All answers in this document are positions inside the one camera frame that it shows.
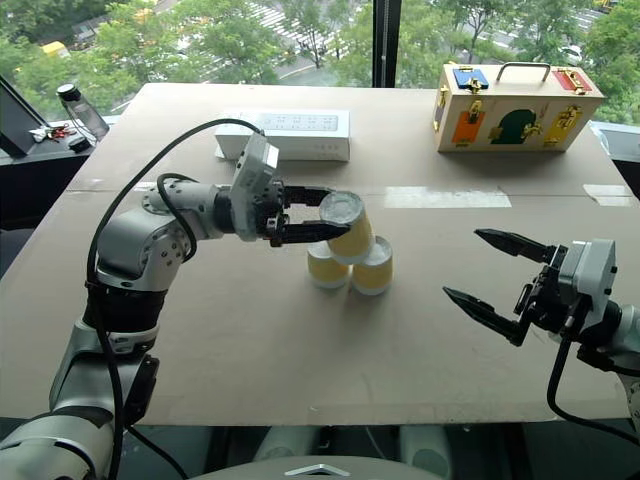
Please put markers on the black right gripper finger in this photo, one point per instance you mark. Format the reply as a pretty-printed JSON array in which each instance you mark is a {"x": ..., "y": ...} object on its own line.
[
  {"x": 482, "y": 312},
  {"x": 512, "y": 243}
]

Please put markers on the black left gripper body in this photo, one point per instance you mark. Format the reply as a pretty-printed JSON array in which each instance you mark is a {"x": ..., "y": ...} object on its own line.
[{"x": 272, "y": 207}]

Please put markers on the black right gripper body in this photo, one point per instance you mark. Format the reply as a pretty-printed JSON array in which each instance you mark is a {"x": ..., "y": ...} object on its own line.
[{"x": 542, "y": 300}]

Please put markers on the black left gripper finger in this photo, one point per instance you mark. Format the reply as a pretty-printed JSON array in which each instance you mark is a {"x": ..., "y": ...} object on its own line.
[
  {"x": 312, "y": 232},
  {"x": 309, "y": 194}
]

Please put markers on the yellow paper cup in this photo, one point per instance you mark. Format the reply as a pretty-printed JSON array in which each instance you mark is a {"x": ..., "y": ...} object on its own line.
[
  {"x": 374, "y": 270},
  {"x": 350, "y": 227},
  {"x": 326, "y": 269}
]

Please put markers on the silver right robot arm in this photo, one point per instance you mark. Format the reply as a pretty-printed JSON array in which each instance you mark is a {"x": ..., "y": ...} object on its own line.
[{"x": 617, "y": 345}]

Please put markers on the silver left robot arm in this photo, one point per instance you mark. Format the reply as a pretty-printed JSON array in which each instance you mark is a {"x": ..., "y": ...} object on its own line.
[{"x": 145, "y": 245}]

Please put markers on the white cardboard box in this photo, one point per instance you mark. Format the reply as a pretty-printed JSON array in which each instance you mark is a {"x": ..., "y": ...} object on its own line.
[{"x": 290, "y": 135}]

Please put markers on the wooden lock box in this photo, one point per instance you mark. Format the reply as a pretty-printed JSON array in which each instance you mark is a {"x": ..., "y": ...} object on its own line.
[{"x": 515, "y": 112}]

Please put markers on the clear water bottle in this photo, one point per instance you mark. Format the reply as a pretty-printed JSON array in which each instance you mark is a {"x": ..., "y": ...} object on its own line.
[{"x": 82, "y": 112}]

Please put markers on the silver robot torso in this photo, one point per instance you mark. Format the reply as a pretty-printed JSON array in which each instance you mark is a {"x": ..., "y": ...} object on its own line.
[{"x": 310, "y": 467}]

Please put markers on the red keys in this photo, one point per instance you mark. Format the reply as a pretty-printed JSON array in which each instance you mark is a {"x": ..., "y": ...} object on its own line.
[{"x": 52, "y": 133}]

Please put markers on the black side table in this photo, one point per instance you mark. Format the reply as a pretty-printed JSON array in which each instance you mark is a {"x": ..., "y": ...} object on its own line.
[{"x": 40, "y": 165}]

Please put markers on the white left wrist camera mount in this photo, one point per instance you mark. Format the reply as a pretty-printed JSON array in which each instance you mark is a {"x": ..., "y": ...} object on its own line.
[{"x": 252, "y": 172}]

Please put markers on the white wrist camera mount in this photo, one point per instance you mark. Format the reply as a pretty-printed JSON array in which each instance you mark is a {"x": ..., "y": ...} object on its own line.
[
  {"x": 590, "y": 280},
  {"x": 252, "y": 172}
]

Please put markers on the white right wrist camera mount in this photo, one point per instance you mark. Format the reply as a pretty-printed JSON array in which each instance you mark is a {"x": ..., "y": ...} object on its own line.
[{"x": 590, "y": 280}]

